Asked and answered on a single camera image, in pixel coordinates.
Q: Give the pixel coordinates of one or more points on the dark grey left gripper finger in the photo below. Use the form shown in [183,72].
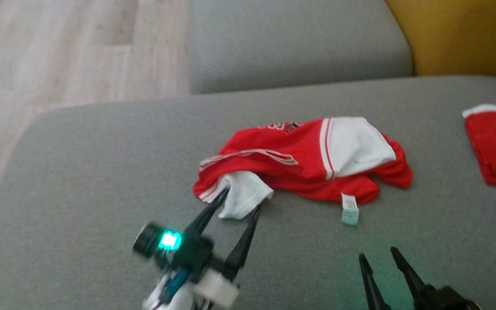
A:
[207,217]
[243,245]

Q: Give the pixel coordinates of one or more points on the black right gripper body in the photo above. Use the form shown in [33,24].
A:
[446,299]

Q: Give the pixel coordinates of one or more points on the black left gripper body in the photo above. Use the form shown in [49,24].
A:
[187,252]

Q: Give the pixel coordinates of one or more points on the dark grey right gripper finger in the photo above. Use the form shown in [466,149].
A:
[373,286]
[409,275]

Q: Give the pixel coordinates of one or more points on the red and white jersey garment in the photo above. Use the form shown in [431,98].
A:
[299,172]

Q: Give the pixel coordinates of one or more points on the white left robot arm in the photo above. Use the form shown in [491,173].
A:
[179,299]

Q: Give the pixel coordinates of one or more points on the large grey sofa seat cushion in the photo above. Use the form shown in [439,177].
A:
[101,172]

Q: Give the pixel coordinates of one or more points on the yellow sofa backrest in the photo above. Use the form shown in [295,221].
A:
[467,34]

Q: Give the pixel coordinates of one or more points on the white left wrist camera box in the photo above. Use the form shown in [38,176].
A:
[218,290]

